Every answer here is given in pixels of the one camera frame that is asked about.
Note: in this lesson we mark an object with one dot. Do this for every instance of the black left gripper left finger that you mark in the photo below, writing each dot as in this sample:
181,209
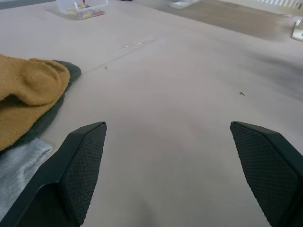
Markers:
71,170

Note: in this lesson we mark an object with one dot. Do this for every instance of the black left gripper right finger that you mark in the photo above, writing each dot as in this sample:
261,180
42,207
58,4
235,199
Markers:
272,170

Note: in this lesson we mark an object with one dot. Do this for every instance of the mustard yellow sock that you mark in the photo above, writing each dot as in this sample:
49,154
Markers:
28,94

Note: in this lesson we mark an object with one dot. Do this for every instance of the small clear plastic container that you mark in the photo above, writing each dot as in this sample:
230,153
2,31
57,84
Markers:
82,9

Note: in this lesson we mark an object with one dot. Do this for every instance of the white plastic basket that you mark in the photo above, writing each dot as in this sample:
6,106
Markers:
279,2

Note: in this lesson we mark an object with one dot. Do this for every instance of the light grey sock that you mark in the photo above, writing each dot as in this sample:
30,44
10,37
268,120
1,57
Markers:
19,165

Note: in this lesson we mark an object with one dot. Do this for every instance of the dark green sock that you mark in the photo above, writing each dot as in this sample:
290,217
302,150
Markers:
47,123

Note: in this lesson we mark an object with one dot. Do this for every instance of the flat cream plastic piece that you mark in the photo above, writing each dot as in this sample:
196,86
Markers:
297,35

